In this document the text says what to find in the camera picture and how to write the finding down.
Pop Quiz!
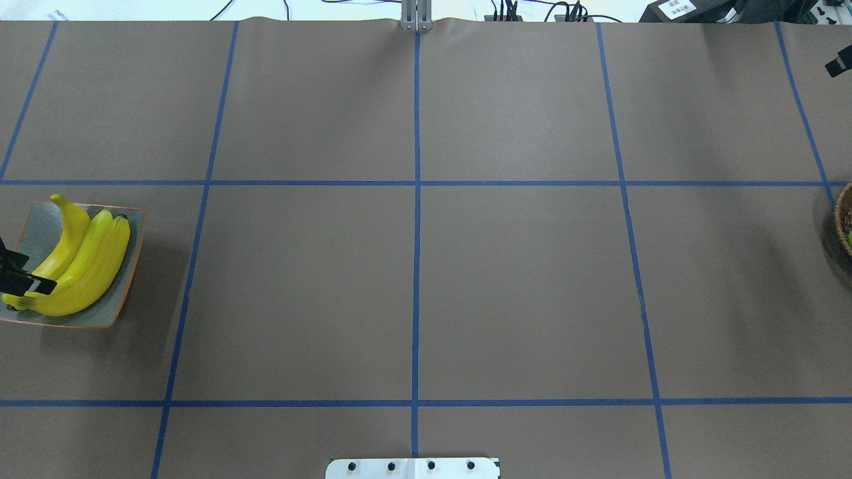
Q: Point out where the yellow banana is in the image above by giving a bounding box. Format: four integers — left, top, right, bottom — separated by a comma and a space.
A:
2, 194, 91, 296
35, 209, 113, 288
2, 214, 131, 317

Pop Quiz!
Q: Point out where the grey square ceramic plate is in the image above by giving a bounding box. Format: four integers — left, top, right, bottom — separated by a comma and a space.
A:
2, 201, 146, 329

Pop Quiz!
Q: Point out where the brown wicker basket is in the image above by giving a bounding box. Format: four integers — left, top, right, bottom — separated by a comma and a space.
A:
833, 182, 851, 259

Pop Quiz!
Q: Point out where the black box with label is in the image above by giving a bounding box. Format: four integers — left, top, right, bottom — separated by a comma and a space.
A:
639, 1, 739, 23

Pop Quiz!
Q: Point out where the brown paper table mat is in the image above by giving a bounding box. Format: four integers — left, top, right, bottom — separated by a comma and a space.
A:
2, 18, 850, 478

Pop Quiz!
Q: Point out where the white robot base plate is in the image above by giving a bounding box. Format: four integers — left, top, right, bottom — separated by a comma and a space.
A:
325, 457, 502, 478

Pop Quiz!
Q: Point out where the aluminium frame post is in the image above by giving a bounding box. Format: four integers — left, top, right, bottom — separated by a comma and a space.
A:
401, 0, 434, 33

